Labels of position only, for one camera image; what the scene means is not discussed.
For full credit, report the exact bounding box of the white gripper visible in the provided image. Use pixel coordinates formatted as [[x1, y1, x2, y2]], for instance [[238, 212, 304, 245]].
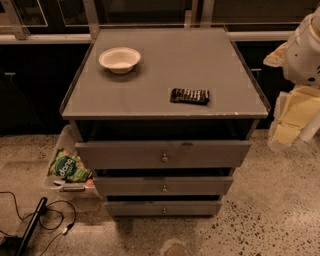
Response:
[[263, 43, 320, 148]]

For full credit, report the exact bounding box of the grey bottom drawer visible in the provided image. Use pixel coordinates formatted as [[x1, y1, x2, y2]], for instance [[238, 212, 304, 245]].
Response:
[[106, 201, 222, 216]]

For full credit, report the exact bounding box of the grey drawer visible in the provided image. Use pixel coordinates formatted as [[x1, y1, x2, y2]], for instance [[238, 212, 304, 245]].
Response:
[[94, 176, 233, 196], [75, 140, 251, 169], [106, 201, 222, 216]]

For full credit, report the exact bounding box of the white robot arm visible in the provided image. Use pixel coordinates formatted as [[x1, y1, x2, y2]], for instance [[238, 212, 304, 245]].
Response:
[[263, 8, 320, 150]]

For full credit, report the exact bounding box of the grey middle drawer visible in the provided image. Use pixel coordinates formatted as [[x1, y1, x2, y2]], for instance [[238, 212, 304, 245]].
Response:
[[94, 176, 233, 196]]

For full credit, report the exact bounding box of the grey drawer cabinet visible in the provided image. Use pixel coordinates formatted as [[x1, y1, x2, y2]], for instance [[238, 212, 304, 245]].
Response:
[[61, 28, 270, 203]]

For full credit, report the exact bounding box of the grey top drawer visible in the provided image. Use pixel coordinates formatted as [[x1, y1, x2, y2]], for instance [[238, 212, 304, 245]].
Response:
[[75, 140, 251, 169]]

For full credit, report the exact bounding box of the dark snack bar wrapper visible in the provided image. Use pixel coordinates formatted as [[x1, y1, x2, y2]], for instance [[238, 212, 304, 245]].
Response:
[[170, 88, 210, 105]]

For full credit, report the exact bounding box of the white paper bowl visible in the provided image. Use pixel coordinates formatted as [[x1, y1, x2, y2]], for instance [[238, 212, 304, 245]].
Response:
[[98, 47, 141, 74]]

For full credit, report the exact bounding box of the metal window railing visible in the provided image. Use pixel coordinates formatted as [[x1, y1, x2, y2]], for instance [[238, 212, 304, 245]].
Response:
[[0, 0, 320, 46]]

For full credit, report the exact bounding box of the clear plastic bin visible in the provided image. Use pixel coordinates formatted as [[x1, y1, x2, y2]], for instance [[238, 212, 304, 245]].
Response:
[[43, 125, 98, 200]]

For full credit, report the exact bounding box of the green chip bag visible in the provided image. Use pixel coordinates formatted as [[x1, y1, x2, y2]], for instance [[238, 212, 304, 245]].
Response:
[[48, 148, 92, 183]]

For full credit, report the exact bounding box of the black bar on floor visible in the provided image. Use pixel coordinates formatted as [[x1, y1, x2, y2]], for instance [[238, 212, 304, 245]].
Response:
[[14, 197, 47, 256]]

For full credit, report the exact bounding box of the white cylindrical post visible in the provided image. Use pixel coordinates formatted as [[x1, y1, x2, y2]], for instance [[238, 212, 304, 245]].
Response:
[[299, 112, 320, 142]]

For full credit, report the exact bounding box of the black floor cable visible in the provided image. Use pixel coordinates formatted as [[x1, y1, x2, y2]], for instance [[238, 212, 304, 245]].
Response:
[[0, 191, 78, 256]]

